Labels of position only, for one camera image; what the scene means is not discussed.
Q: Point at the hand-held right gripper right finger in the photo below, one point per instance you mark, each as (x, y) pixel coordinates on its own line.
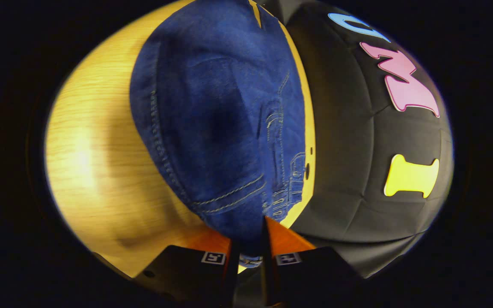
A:
(265, 273)

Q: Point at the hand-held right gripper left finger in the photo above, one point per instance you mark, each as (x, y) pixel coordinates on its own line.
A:
(230, 278)

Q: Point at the blue jeans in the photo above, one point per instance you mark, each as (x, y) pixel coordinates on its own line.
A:
(212, 107)

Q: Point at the black backdrop cloth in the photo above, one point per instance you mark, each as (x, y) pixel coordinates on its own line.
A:
(345, 128)

